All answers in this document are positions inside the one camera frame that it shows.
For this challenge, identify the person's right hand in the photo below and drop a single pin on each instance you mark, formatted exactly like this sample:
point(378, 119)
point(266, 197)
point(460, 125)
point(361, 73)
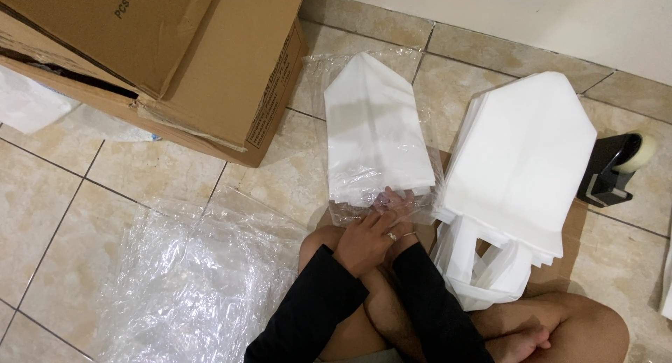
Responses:
point(407, 208)

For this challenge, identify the person's left hand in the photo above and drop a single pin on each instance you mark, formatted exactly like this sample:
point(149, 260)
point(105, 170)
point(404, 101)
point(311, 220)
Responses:
point(362, 245)

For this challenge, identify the person's left fingers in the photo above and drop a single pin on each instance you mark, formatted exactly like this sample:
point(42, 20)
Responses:
point(382, 221)

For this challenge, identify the person's right fingers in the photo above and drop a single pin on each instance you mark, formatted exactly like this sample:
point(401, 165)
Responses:
point(403, 199)

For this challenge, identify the clear plastic bag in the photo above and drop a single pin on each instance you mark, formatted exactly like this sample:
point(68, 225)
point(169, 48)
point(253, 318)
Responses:
point(320, 79)

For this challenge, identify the bundle of white bags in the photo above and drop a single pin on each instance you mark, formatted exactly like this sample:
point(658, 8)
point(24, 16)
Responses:
point(372, 126)

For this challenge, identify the pile of clear plastic bags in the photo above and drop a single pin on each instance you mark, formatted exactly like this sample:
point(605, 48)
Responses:
point(194, 279)

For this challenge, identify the black tape dispenser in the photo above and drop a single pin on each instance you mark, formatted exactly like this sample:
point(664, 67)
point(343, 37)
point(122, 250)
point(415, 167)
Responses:
point(603, 171)

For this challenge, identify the person's right leg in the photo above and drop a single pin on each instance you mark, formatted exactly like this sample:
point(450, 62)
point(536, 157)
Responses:
point(572, 321)

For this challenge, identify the clear tape roll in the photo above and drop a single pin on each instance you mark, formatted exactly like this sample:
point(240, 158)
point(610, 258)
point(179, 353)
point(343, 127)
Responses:
point(643, 153)

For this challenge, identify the large brown cardboard box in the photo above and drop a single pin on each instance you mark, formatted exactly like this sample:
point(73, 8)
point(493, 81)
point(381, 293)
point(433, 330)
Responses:
point(183, 53)

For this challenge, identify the white fabric piece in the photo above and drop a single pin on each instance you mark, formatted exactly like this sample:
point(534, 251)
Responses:
point(667, 284)

